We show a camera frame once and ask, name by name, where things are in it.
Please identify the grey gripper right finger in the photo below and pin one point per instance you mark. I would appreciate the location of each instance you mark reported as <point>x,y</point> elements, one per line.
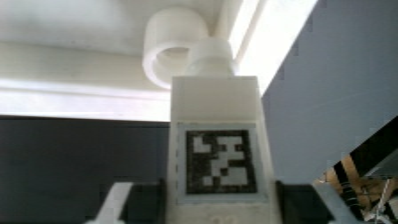
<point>309,204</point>

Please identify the white square tabletop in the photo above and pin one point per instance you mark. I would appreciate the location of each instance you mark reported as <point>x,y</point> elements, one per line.
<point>71,43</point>

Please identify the white right obstacle wall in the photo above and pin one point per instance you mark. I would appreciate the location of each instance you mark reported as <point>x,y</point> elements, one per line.
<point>330,99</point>

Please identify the white table leg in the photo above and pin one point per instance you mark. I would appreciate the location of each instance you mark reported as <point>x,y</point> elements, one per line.
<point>220,183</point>

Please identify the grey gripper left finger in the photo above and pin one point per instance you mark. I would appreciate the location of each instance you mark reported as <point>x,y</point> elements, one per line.
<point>133,205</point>

